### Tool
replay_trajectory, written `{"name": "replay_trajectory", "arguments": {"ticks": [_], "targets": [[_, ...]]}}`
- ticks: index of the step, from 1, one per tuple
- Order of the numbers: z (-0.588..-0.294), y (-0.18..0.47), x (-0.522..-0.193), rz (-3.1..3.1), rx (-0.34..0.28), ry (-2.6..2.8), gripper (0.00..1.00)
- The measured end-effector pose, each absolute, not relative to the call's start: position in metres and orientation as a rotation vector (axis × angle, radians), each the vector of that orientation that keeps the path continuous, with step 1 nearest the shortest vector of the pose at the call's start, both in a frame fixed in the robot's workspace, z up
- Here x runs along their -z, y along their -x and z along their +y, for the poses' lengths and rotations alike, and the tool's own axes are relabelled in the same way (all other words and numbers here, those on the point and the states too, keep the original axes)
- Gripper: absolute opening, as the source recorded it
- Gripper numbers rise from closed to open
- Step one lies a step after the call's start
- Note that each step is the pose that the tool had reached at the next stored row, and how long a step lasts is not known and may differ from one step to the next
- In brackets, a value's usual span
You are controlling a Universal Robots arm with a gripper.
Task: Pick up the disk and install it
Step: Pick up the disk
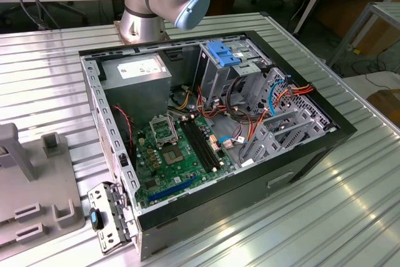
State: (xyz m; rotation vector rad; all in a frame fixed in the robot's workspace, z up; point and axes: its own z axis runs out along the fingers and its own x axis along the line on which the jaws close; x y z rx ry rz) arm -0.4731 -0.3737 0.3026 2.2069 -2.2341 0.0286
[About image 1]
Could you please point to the green motherboard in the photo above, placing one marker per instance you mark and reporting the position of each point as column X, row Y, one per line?
column 187, row 173

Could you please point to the black blue latch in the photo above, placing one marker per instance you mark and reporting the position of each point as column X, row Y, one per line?
column 93, row 218

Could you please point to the metal expansion card retainer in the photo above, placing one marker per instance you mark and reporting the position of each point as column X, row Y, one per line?
column 97, row 192

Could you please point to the CPU socket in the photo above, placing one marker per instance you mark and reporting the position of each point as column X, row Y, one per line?
column 173, row 156

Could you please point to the grey parts rack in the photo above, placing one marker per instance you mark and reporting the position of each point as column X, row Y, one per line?
column 40, row 185

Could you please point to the aluminium frame table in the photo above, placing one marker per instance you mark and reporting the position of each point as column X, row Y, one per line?
column 352, row 34

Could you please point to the grey power supply box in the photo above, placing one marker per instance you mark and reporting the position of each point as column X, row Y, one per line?
column 137, row 92

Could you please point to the blue plastic drive bracket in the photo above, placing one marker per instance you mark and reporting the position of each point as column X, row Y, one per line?
column 223, row 54

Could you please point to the grey metal optical drive cage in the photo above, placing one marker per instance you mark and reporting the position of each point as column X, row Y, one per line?
column 215, row 79

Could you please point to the blue expansion slot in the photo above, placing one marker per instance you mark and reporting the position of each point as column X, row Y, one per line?
column 172, row 189

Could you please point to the black RAM slot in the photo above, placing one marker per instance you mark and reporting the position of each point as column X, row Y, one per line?
column 197, row 144
column 202, row 144
column 207, row 144
column 192, row 144

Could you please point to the black open PC case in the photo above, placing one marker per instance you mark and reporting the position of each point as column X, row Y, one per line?
column 250, row 192

